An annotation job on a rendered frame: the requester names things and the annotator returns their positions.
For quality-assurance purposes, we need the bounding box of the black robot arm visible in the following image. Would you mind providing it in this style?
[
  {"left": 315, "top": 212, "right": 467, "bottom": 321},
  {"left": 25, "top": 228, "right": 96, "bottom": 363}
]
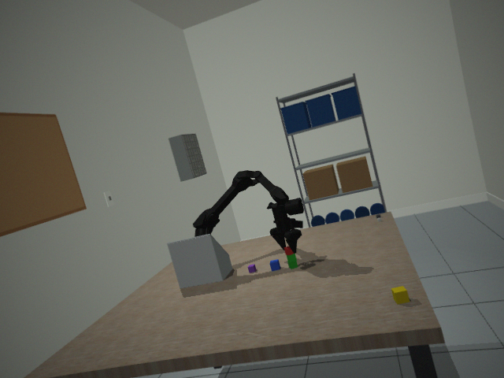
[{"left": 193, "top": 170, "right": 304, "bottom": 237}]

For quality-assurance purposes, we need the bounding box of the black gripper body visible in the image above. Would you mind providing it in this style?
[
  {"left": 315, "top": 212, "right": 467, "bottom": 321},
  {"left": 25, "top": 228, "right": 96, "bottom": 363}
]
[{"left": 270, "top": 216, "right": 302, "bottom": 239}]

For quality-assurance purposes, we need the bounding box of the blue block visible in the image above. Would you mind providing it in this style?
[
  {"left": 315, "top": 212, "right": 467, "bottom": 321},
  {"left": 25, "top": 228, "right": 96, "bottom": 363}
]
[{"left": 269, "top": 259, "right": 280, "bottom": 271}]

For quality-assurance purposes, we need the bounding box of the yellow cube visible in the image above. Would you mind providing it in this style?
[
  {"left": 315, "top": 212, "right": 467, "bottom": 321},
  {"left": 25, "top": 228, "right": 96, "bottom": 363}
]
[{"left": 391, "top": 286, "right": 410, "bottom": 305}]

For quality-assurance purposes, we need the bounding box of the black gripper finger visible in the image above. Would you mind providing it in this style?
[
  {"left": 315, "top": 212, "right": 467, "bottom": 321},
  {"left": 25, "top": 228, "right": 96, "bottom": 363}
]
[
  {"left": 273, "top": 234, "right": 286, "bottom": 250},
  {"left": 285, "top": 236, "right": 300, "bottom": 253}
]

